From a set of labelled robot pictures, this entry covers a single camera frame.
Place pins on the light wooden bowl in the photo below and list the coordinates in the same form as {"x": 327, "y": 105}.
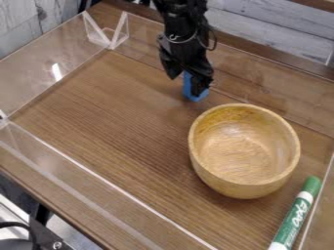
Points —
{"x": 244, "y": 150}

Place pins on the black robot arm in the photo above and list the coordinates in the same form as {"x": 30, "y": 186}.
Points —
{"x": 184, "y": 21}

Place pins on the green Expo marker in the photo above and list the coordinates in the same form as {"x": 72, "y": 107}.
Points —
{"x": 288, "y": 230}

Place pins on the clear acrylic tray wall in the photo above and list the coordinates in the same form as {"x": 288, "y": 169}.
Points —
{"x": 93, "y": 135}

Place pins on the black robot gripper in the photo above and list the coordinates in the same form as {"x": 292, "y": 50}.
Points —
{"x": 185, "y": 56}

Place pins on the black metal bracket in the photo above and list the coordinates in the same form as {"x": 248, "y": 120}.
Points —
{"x": 45, "y": 238}

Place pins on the blue rectangular block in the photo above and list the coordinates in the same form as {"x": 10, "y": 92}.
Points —
{"x": 193, "y": 91}

